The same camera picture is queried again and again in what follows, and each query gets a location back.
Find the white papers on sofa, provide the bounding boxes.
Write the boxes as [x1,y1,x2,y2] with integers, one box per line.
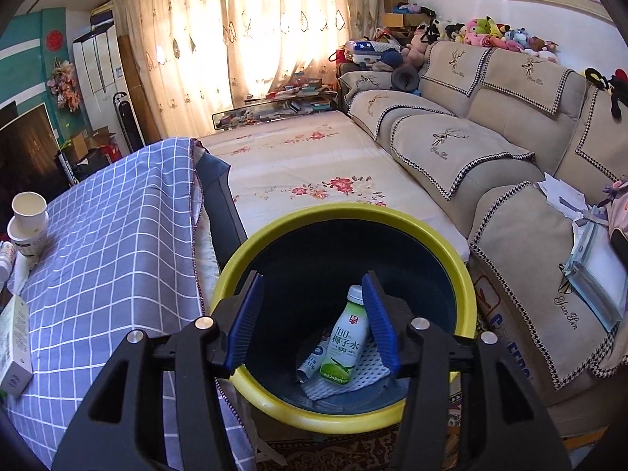
[538,173,589,221]

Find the small white bottle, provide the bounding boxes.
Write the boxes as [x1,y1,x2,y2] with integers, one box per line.
[0,241,17,283]

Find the glass coffee table with clutter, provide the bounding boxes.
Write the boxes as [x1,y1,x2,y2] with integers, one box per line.
[212,86,336,131]

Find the white paper cup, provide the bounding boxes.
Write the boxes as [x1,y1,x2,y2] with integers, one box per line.
[7,216,49,258]
[12,192,48,235]

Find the black red plush toy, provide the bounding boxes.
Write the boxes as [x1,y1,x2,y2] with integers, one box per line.
[584,68,628,121]

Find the blue checked tablecloth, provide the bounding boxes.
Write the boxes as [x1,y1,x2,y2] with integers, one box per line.
[1,138,257,470]

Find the white patterned tissue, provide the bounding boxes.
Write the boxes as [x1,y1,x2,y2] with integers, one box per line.
[299,337,391,401]

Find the small white blue tube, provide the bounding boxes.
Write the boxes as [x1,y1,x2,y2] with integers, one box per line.
[296,336,329,383]

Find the clear document folder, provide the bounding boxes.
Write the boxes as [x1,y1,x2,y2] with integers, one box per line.
[563,203,627,333]

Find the artificial flower bouquet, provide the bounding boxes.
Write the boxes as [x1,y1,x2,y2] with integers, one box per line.
[46,58,81,113]

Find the pink milk carton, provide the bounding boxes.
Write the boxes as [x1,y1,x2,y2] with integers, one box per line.
[0,296,33,398]

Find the cardboard boxes stack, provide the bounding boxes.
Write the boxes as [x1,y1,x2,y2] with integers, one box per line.
[381,0,436,44]

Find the black tower fan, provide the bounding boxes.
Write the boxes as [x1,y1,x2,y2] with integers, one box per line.
[113,91,145,153]

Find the beige sofa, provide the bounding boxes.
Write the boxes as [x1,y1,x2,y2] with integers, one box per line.
[340,42,627,437]

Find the coconut water bottle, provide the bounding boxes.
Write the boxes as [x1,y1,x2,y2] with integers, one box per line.
[319,285,369,385]

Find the cream curtains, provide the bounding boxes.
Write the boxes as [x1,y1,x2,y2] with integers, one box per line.
[111,0,379,138]

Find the pink school backpack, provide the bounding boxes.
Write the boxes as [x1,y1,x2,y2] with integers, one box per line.
[598,180,628,268]

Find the black television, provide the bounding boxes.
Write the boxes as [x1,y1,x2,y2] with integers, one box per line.
[0,103,70,235]

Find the plush toy pile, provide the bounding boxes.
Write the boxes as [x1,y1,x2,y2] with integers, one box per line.
[401,16,560,67]

